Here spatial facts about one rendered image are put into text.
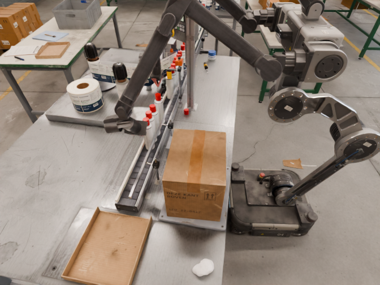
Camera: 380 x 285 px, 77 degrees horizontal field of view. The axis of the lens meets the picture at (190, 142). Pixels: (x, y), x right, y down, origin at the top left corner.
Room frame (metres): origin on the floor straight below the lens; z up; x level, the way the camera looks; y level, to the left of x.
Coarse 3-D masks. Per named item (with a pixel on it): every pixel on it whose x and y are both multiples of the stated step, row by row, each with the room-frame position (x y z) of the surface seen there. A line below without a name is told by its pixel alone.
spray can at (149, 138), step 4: (144, 120) 0.94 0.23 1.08; (148, 120) 0.95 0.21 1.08; (148, 124) 0.95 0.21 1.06; (148, 128) 0.93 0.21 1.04; (148, 132) 0.93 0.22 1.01; (152, 132) 0.95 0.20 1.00; (144, 136) 0.94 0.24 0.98; (148, 136) 0.93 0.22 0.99; (152, 136) 0.95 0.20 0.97; (148, 140) 0.93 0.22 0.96; (152, 140) 0.94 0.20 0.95; (148, 144) 0.93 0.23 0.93; (148, 148) 0.93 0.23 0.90
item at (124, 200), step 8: (184, 72) 1.83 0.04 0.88; (176, 96) 1.47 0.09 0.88; (168, 112) 1.29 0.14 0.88; (168, 120) 1.20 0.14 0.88; (160, 136) 1.05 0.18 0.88; (144, 152) 0.92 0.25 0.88; (152, 152) 0.92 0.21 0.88; (152, 160) 0.86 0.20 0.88; (136, 168) 0.81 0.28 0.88; (144, 168) 0.80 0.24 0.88; (136, 176) 0.75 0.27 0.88; (144, 176) 0.75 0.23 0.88; (128, 184) 0.70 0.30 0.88; (128, 192) 0.66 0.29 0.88; (136, 192) 0.66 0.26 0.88; (120, 200) 0.61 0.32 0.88; (128, 200) 0.61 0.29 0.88; (136, 200) 0.61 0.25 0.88
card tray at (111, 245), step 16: (96, 208) 0.58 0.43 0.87; (96, 224) 0.52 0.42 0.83; (112, 224) 0.52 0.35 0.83; (128, 224) 0.52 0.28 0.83; (144, 224) 0.52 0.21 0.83; (80, 240) 0.43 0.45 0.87; (96, 240) 0.44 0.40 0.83; (112, 240) 0.44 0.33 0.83; (128, 240) 0.44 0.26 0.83; (144, 240) 0.44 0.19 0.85; (80, 256) 0.38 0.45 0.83; (96, 256) 0.38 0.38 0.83; (112, 256) 0.38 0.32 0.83; (128, 256) 0.38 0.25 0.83; (64, 272) 0.31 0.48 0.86; (80, 272) 0.32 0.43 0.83; (96, 272) 0.32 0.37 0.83; (112, 272) 0.32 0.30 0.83; (128, 272) 0.32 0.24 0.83
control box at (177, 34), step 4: (184, 16) 1.40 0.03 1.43; (184, 20) 1.40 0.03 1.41; (184, 24) 1.40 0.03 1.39; (196, 24) 1.45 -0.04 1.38; (196, 28) 1.45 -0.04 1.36; (172, 32) 1.48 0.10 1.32; (176, 32) 1.45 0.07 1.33; (180, 32) 1.43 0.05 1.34; (196, 32) 1.45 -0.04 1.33; (172, 36) 1.48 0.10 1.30; (176, 36) 1.45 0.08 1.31; (180, 36) 1.43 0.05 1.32; (184, 36) 1.41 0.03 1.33; (196, 36) 1.45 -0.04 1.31; (180, 40) 1.43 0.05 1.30; (184, 40) 1.41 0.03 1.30; (196, 40) 1.45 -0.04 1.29
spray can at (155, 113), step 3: (150, 105) 1.07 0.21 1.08; (153, 105) 1.07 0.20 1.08; (150, 108) 1.06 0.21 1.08; (153, 108) 1.06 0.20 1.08; (153, 111) 1.06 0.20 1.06; (156, 111) 1.07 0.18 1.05; (153, 114) 1.05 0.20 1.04; (156, 114) 1.05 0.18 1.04; (156, 117) 1.05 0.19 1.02; (156, 120) 1.05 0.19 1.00; (156, 123) 1.05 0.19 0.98; (156, 126) 1.05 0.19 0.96; (156, 129) 1.05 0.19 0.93; (159, 132) 1.06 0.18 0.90
